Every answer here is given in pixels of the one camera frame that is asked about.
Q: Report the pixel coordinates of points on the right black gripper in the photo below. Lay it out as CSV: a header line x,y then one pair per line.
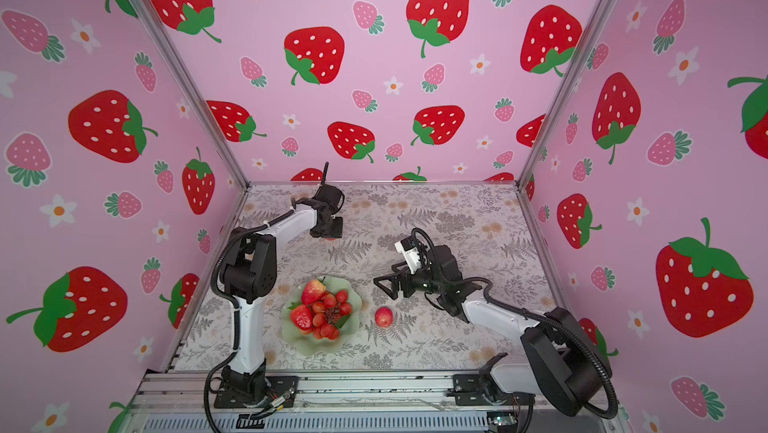
x,y
397,273

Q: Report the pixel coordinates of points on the red strawberry with green leaves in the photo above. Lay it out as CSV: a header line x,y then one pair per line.
x,y
302,317

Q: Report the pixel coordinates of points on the aluminium rail base frame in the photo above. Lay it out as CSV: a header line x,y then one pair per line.
x,y
351,401

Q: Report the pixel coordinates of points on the red yellow apple with stem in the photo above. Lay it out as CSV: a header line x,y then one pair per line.
x,y
314,291

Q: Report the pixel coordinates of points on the small red peach front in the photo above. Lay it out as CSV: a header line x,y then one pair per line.
x,y
384,317

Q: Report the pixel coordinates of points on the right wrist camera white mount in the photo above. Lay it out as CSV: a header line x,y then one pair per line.
x,y
413,252

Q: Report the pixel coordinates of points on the red cherry bunch with leaf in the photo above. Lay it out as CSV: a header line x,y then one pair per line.
x,y
331,314

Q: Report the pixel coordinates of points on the green wavy fruit bowl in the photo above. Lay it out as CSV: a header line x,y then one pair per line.
x,y
307,344

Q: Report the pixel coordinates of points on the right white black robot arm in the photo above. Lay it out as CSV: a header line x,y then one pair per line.
x,y
563,365

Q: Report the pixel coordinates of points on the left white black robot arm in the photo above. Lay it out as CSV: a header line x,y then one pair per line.
x,y
244,274

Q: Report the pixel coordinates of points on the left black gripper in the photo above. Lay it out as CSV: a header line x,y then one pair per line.
x,y
336,232

